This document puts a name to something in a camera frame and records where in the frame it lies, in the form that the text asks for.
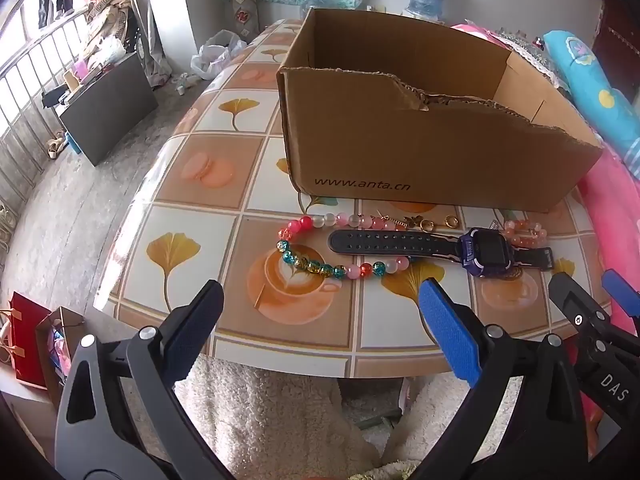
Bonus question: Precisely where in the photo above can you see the purple black smartwatch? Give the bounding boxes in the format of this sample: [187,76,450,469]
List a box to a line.
[329,228,554,278]

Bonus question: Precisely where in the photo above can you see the gold chain jewelry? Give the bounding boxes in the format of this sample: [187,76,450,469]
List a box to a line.
[376,212,436,233]

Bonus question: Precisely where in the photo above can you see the blue cartoon pillow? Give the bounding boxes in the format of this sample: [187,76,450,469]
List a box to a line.
[542,30,639,180]

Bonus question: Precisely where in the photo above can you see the dark grey cabinet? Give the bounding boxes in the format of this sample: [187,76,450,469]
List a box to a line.
[58,53,158,167]

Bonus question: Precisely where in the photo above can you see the pink orange bead bracelet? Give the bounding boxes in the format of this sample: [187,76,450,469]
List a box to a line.
[502,218,549,248]

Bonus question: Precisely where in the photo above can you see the multicolour bead necklace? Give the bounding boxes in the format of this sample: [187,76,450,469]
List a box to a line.
[275,212,411,281]

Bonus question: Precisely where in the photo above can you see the white plastic bag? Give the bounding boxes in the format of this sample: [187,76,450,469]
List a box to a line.
[191,29,247,80]

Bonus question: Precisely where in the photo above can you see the patterned tablecloth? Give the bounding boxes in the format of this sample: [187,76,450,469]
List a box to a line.
[93,20,611,378]

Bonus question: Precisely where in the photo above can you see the pink blanket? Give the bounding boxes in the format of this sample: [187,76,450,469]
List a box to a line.
[534,47,639,288]

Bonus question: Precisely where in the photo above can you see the brown cardboard box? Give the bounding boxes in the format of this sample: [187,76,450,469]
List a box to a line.
[278,9,602,212]

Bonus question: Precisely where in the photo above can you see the red gift bag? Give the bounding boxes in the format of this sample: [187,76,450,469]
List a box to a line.
[1,292,50,390]

